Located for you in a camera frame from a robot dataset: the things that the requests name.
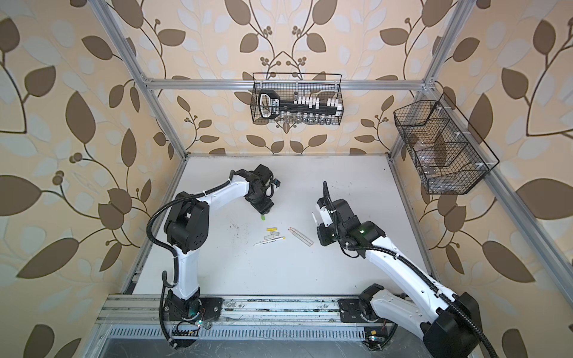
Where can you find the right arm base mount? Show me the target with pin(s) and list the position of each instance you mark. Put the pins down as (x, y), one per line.
(355, 310)

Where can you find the rear wire basket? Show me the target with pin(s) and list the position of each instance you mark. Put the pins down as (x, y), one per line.
(323, 84)

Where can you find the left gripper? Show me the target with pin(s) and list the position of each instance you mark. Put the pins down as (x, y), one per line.
(265, 206)

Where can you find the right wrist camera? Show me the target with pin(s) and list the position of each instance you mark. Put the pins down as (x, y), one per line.
(322, 216)

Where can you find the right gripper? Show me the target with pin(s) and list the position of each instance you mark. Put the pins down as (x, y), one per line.
(324, 239)

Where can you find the black tool with sockets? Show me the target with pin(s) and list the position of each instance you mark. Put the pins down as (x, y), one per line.
(297, 106)

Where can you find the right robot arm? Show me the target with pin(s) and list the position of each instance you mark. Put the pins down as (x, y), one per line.
(448, 324)

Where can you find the white pen with black print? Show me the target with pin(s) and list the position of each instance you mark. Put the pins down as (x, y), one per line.
(273, 240)

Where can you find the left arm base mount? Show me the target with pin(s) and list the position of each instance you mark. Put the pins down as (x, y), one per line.
(193, 309)

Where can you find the side wire basket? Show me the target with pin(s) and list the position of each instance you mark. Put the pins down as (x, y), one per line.
(447, 150)

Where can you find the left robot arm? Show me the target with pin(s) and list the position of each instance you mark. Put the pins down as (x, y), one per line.
(181, 227)

